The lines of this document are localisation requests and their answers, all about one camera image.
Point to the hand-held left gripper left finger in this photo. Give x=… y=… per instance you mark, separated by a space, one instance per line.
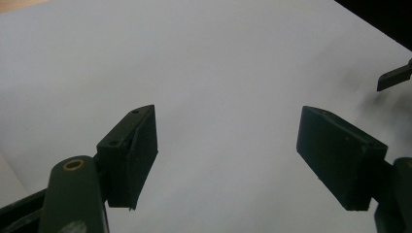
x=126 y=161

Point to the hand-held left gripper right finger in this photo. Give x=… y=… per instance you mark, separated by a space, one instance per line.
x=340 y=161

